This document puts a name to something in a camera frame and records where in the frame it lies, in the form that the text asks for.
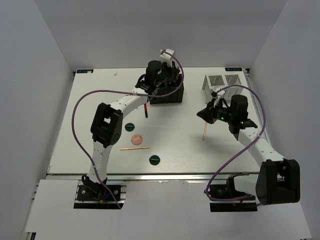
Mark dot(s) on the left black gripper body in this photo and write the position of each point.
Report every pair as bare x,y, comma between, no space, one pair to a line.
167,74

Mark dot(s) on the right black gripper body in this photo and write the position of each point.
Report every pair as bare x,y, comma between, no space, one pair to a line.
224,114

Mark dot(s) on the gold brush vertical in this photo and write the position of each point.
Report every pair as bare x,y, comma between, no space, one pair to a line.
204,131

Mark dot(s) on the red black lip pencil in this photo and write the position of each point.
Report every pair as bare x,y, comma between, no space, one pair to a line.
145,110

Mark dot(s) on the pink puff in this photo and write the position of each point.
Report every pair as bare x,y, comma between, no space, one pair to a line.
136,139

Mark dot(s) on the gold brush horizontal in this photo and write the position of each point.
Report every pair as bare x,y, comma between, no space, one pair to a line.
135,148

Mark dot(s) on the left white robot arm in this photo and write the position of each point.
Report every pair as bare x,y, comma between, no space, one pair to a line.
106,127

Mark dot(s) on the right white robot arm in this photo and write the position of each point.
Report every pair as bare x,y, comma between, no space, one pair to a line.
278,180

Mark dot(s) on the black organizer box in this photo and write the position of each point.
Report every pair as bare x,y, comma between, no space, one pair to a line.
174,98

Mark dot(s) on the white organizer box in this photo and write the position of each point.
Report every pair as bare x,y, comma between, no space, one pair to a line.
212,83

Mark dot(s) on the green puff upper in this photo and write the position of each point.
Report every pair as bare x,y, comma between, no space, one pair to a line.
129,127

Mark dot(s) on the green puff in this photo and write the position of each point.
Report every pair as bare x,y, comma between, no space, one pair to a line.
129,127
154,160

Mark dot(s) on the green puff lower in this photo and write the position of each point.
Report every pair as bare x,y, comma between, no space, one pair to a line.
154,160

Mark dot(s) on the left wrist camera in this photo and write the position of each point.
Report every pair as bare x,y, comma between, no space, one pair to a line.
166,56

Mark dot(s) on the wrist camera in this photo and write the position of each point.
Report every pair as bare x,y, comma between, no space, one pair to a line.
166,56
217,94

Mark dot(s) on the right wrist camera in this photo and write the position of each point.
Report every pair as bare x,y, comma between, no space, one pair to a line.
217,94

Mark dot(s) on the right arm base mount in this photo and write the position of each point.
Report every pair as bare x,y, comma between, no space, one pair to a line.
228,199

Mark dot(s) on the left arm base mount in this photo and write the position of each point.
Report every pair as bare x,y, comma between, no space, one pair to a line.
94,196

